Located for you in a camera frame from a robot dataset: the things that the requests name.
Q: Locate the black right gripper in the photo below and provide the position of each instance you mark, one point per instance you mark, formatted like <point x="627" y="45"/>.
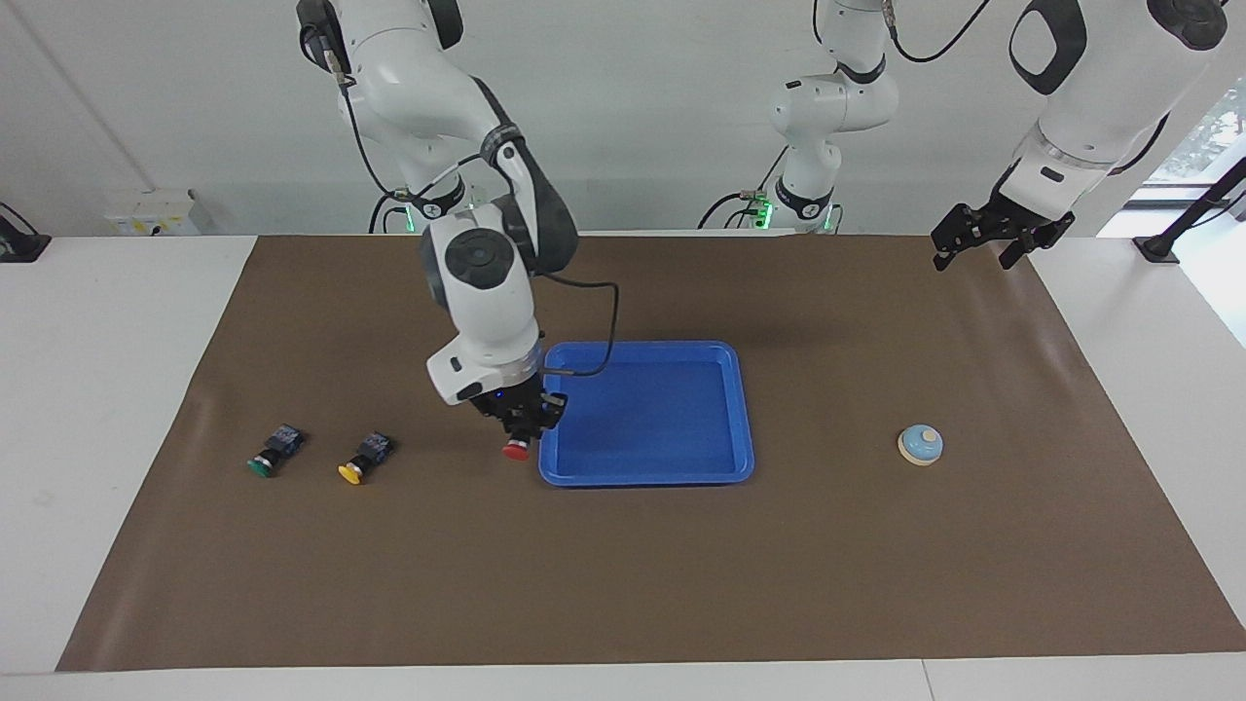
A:
<point x="506" y="399"/>

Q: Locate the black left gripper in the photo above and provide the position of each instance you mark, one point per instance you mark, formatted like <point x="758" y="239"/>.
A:
<point x="1012" y="219"/>

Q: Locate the red push button switch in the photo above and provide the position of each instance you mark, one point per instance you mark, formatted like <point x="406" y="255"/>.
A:
<point x="516" y="452"/>

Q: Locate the yellow push button switch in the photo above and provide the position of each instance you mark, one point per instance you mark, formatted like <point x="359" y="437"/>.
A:
<point x="370" y="452"/>

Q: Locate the green push button switch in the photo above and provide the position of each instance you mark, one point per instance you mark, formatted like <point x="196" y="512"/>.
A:
<point x="280" y="446"/>

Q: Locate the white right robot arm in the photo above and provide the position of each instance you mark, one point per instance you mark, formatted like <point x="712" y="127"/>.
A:
<point x="487" y="302"/>

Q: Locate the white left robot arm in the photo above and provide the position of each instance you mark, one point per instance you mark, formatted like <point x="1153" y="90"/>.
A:
<point x="837" y="97"/>

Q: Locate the blue plastic tray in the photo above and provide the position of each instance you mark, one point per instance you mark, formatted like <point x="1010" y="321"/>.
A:
<point x="662" y="419"/>

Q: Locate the light blue service bell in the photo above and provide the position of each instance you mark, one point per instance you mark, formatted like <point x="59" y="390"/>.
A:
<point x="920" y="445"/>

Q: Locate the brown table mat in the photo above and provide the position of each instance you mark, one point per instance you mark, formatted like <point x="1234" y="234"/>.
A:
<point x="681" y="584"/>

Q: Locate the bright window pane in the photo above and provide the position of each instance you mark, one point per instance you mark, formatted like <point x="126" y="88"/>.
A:
<point x="1217" y="127"/>

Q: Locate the black camera stand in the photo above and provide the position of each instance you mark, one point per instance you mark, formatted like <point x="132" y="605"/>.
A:
<point x="1156" y="248"/>
<point x="19" y="248"/>

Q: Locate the white wall socket box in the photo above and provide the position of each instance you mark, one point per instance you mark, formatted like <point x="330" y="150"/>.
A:
<point x="151" y="212"/>

